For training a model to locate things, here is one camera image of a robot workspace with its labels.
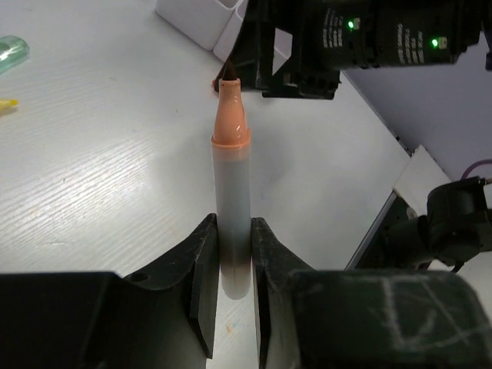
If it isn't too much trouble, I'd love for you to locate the white four-compartment organizer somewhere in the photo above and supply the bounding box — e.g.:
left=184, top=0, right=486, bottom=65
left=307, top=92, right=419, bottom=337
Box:
left=155, top=0, right=297, bottom=66

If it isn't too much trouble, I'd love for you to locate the green highlighter pen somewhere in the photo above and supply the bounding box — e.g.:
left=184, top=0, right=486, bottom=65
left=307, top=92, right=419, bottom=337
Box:
left=0, top=35, right=30, bottom=74

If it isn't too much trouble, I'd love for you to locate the yellow highlighter pen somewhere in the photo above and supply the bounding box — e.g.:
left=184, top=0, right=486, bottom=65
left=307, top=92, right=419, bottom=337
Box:
left=0, top=99, right=18, bottom=116

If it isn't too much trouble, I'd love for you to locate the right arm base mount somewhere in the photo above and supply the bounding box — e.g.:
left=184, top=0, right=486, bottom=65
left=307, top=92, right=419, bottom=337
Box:
left=347, top=177, right=491, bottom=273

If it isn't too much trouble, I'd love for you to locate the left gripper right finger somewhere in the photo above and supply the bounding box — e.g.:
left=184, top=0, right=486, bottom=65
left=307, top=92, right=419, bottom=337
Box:
left=251, top=218, right=491, bottom=368

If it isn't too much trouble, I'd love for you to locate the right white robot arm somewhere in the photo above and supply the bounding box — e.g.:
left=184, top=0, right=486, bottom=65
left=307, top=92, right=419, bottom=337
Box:
left=221, top=0, right=491, bottom=100

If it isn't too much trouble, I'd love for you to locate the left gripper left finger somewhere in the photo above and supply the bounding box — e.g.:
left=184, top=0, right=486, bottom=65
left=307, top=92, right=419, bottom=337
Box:
left=1, top=214, right=218, bottom=368

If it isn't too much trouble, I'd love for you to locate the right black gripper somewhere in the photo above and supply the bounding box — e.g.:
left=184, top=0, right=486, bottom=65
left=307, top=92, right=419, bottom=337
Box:
left=230, top=1, right=340, bottom=99

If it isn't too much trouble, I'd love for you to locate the grey orange-tipped marker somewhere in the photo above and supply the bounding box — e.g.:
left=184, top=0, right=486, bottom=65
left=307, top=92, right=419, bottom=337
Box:
left=211, top=61, right=251, bottom=300

